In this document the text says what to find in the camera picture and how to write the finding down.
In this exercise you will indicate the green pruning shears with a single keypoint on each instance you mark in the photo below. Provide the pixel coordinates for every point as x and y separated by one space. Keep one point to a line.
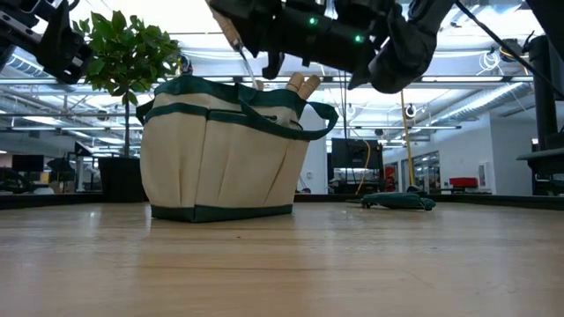
396 200

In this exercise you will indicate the small dark background monitor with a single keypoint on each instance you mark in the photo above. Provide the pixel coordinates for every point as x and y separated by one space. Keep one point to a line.
27 163

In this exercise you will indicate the red background bin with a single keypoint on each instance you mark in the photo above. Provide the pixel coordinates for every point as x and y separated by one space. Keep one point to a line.
463 182

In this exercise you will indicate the beige green canvas gardening bag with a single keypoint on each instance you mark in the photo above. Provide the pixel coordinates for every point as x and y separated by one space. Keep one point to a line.
220 167

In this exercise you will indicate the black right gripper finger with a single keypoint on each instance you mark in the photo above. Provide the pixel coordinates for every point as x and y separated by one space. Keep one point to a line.
260 11
264 34

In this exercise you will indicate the small black ceiling reel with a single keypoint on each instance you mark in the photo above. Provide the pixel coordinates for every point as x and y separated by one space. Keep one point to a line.
410 110

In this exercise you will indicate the green potted plant black pot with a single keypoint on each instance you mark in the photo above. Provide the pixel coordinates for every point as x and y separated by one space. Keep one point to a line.
132 53

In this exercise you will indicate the black office chair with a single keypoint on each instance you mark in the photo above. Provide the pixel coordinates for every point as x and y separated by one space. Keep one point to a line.
9 180

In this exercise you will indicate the black background monitor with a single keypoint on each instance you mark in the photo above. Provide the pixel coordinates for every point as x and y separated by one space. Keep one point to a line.
357 152

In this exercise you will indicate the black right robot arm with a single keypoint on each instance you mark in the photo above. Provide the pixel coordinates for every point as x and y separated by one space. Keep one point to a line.
405 48

